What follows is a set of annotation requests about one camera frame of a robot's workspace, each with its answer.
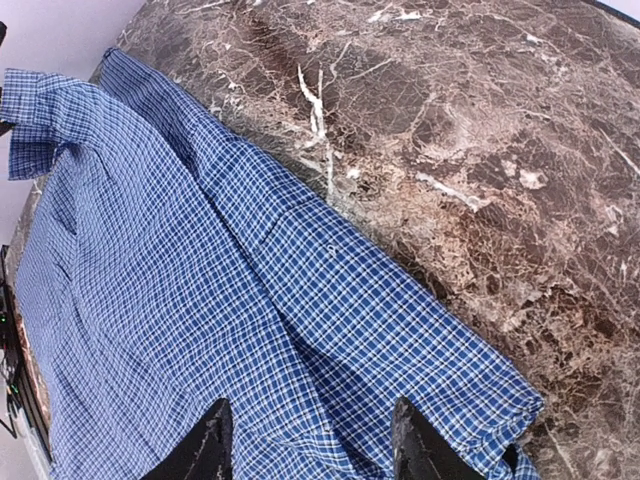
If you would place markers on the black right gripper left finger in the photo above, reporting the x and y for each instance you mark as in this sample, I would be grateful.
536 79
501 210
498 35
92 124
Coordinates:
205 453

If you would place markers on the blue checkered shirt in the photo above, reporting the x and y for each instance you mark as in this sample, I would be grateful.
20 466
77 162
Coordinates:
171 263

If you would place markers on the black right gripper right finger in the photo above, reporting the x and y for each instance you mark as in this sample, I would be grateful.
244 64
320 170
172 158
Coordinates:
420 452

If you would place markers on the black front table rail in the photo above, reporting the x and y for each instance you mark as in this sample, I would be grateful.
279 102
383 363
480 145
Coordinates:
26 416

